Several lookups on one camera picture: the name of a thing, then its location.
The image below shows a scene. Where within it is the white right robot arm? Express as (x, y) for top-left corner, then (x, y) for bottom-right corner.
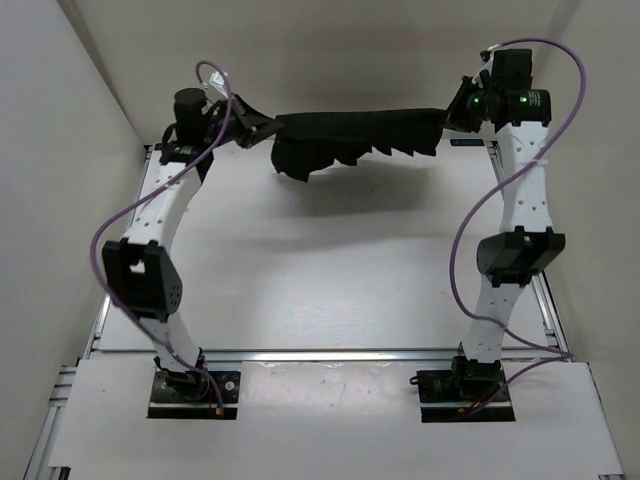
(446, 72), (566, 400)

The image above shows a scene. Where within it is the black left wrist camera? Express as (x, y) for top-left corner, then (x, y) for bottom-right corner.
(173, 88), (207, 142)

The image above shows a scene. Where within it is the aluminium table frame rail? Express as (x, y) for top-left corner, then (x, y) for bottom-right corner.
(84, 142), (574, 369)

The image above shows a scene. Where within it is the black pleated skirt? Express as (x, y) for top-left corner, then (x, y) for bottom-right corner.
(271, 108), (447, 182)

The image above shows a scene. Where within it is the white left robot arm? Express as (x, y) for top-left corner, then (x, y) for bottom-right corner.
(101, 88), (283, 401)

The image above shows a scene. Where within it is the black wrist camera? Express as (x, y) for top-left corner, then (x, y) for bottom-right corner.
(173, 88), (207, 142)
(491, 49), (533, 91)

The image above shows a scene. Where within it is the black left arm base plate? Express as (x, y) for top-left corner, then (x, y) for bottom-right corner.
(147, 370), (242, 420)

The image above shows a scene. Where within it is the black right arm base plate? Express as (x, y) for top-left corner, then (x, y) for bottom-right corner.
(409, 370), (516, 424)

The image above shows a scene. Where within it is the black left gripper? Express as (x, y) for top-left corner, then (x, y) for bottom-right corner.
(200, 94), (282, 150)

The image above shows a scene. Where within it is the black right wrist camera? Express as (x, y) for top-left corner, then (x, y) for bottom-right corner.
(491, 49), (533, 91)

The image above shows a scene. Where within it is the white front cover board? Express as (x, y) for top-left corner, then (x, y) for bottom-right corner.
(50, 360), (622, 479)

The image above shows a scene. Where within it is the blue right corner label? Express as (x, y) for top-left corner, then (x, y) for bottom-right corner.
(450, 139), (485, 147)

